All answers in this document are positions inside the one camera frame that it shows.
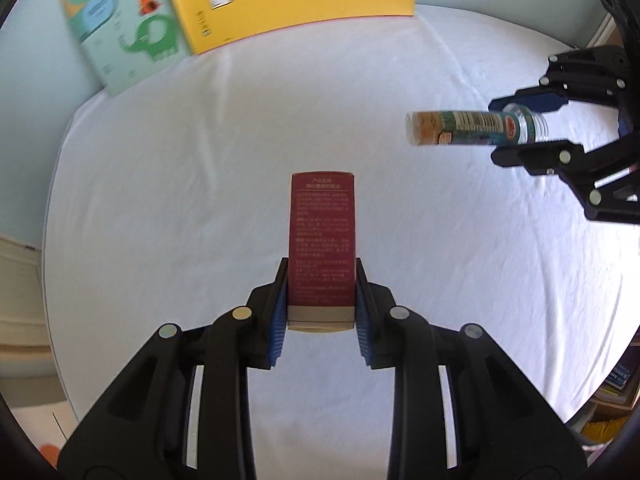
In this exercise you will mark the red and cream box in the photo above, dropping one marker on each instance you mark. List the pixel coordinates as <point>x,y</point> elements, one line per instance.
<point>322,252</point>

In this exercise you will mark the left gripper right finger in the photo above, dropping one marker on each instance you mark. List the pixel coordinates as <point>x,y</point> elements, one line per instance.
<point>462,408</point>

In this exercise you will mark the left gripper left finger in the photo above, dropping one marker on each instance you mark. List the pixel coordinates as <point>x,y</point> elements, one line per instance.
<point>180,408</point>

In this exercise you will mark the clear labelled plastic bottle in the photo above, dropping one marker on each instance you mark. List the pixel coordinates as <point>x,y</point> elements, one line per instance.
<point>513,125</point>

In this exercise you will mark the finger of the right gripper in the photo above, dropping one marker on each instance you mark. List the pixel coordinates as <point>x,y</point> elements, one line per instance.
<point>538,159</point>
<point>536,99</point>

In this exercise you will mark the green elephant children's book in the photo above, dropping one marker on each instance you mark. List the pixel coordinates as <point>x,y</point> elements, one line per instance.
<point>126,41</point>

